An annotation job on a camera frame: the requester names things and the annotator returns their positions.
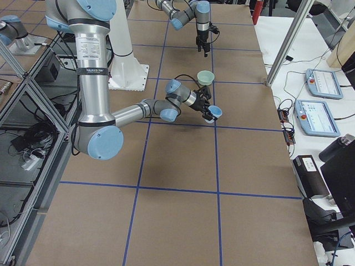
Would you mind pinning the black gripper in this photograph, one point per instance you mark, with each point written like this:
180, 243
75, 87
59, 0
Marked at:
202, 37
198, 103

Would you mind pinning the light blue plastic cup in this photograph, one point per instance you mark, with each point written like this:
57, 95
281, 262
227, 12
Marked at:
216, 111

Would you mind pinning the mint green bowl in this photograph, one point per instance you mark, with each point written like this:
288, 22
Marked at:
205, 77

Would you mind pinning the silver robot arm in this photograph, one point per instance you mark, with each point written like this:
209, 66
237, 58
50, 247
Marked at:
106, 61
198, 10

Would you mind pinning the red cylinder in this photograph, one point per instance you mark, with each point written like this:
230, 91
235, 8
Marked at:
257, 11

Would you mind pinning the small black square device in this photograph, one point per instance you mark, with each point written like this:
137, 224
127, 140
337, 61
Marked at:
289, 58

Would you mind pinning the near blue teach pendant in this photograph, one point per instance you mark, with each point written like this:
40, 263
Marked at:
315, 118

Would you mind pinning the blue teach pendant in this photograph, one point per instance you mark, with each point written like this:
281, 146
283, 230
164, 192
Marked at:
315, 118
323, 84

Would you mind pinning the black box with label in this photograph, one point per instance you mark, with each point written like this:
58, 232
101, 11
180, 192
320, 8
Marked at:
309, 177

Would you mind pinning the far blue teach pendant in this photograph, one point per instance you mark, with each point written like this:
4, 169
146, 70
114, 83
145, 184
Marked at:
323, 84

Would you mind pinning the black computer monitor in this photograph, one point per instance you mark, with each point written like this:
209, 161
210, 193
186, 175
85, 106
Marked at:
338, 173

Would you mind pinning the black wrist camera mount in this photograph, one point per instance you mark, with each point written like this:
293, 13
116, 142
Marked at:
204, 93
214, 29

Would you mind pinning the white central pedestal column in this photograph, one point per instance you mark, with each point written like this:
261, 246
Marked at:
126, 72

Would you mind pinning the aluminium frame post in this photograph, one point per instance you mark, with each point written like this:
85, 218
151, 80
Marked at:
294, 28

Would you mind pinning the aluminium side frame rail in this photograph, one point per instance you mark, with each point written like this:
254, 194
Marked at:
39, 101

